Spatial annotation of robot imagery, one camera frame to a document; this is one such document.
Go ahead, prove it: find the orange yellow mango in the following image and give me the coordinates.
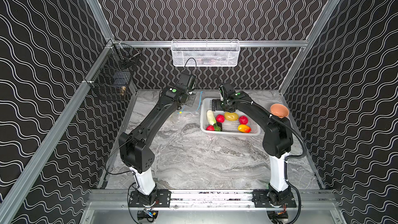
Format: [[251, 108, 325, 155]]
[[237, 124, 251, 133]]

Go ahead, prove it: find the brass fitting in basket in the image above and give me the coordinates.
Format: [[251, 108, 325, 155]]
[[120, 86, 126, 97]]

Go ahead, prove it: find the red strawberry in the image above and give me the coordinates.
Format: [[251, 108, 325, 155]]
[[216, 114, 225, 123], [206, 125, 215, 131], [238, 116, 249, 125]]

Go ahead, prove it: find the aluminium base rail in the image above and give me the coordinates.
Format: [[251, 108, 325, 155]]
[[86, 189, 337, 211]]

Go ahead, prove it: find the black wire wall basket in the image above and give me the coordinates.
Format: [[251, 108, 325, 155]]
[[89, 44, 142, 102]]

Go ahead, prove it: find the red strawberry front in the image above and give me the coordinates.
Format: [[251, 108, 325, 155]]
[[206, 125, 215, 131]]

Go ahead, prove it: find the white wire wall basket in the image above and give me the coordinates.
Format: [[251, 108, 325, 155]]
[[171, 39, 240, 67]]

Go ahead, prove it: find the orange ceramic cup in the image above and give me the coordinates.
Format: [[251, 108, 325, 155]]
[[270, 103, 290, 118]]

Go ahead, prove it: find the yellow potato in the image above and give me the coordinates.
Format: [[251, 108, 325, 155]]
[[224, 112, 239, 121]]

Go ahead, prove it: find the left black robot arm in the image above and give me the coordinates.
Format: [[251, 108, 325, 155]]
[[119, 73, 196, 207]]

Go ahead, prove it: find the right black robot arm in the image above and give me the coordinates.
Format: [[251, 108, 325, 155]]
[[219, 83, 306, 207]]

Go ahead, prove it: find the white plastic perforated basket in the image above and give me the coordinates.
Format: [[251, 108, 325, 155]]
[[200, 98, 261, 137]]

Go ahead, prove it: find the clear zip top bag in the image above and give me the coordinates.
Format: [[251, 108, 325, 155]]
[[168, 91, 204, 123]]

